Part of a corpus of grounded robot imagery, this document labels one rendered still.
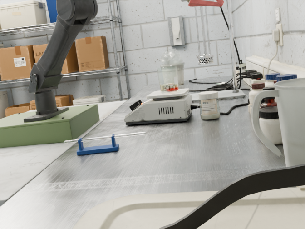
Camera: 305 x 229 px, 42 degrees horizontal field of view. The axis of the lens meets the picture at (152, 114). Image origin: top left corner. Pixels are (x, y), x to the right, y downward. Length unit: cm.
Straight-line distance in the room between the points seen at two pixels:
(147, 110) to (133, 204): 98
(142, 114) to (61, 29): 35
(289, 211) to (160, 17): 351
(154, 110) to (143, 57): 252
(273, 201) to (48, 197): 53
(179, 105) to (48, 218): 66
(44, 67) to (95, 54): 225
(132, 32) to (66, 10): 267
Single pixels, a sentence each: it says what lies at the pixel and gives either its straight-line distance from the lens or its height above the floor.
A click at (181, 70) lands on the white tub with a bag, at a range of 226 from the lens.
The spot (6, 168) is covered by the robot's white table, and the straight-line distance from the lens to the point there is 97.
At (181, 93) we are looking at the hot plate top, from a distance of 118.
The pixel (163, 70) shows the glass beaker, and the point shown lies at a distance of 122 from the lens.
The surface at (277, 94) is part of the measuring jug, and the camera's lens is 67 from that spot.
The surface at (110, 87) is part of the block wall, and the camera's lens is 379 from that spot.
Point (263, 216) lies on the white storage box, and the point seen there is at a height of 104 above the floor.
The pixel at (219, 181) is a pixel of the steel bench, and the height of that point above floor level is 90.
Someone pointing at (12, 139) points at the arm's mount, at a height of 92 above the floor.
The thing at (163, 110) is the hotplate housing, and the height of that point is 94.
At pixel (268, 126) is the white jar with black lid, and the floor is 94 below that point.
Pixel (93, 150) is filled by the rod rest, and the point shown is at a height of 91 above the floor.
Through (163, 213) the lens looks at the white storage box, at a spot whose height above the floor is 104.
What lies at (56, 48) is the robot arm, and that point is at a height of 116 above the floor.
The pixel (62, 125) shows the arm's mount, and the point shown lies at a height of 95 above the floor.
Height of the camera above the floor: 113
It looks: 10 degrees down
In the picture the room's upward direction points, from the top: 7 degrees counter-clockwise
